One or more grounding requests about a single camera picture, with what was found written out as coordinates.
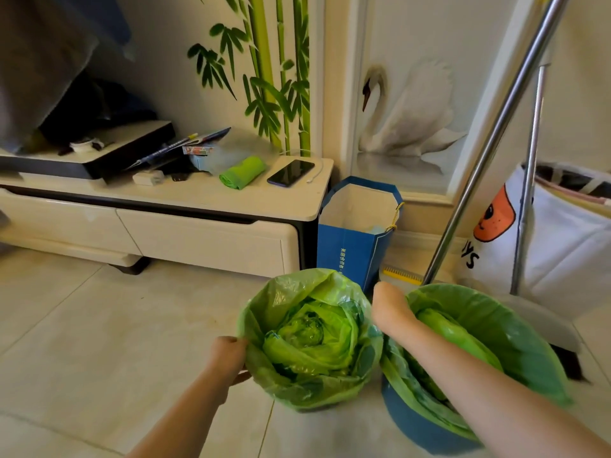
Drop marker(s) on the person's right hand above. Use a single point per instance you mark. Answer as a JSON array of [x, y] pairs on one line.
[[389, 307]]

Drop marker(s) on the person's left hand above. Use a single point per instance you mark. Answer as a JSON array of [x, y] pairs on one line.
[[224, 357]]

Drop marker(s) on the person's right fingers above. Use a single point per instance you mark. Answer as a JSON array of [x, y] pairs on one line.
[[380, 295]]

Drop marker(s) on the person's left thumb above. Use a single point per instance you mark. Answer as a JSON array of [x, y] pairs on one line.
[[241, 377]]

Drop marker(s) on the person's left forearm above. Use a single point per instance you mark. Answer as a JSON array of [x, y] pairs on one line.
[[186, 419]]

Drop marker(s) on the person's right forearm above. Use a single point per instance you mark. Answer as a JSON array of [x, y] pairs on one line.
[[482, 391]]

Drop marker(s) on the yellow dustpan comb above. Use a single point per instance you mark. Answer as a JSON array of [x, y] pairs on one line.
[[402, 275]]

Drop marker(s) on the blue paper gift bag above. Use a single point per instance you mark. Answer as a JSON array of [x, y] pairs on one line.
[[351, 243]]

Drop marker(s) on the blue plastic trash bin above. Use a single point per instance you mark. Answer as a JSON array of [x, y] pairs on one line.
[[415, 424]]

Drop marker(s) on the green bin liner bag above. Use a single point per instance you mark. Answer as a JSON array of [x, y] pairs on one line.
[[515, 338]]

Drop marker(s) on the black smartphone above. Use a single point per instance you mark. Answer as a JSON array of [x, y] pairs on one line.
[[290, 173]]

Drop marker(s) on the white low cabinet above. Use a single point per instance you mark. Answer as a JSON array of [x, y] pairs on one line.
[[200, 228]]

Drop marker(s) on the green roll of bags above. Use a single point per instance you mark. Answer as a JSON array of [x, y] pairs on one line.
[[242, 173]]

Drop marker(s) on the white laundry bag orange print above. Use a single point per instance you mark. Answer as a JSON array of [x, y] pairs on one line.
[[568, 243]]

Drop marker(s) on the swan picture panel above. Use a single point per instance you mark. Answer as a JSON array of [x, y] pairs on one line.
[[420, 104]]

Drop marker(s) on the thick stainless steel pole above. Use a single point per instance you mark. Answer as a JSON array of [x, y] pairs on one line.
[[496, 126]]

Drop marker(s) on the translucent plastic tissue pack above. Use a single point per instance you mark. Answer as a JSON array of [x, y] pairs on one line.
[[229, 154]]

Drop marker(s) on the black adapter plug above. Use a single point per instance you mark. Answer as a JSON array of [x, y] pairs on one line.
[[179, 176]]

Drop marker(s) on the white charger adapter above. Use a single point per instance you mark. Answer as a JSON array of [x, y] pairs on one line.
[[148, 177]]

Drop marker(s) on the dark slim notebook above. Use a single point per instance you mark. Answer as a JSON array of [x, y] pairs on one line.
[[212, 136]]

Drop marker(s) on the pen with yellow tip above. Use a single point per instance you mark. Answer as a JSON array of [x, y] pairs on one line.
[[164, 150]]

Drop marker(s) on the black and white shelf board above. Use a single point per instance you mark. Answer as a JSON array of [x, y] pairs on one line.
[[119, 147]]

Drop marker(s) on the small white cup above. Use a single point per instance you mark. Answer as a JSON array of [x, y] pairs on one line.
[[86, 146]]

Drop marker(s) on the dark pile of clothes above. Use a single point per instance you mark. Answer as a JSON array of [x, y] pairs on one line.
[[95, 109]]

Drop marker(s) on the grey hanging cloth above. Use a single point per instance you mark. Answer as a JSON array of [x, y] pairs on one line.
[[38, 66]]

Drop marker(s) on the blue hanging cloth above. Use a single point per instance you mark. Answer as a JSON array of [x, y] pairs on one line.
[[107, 18]]

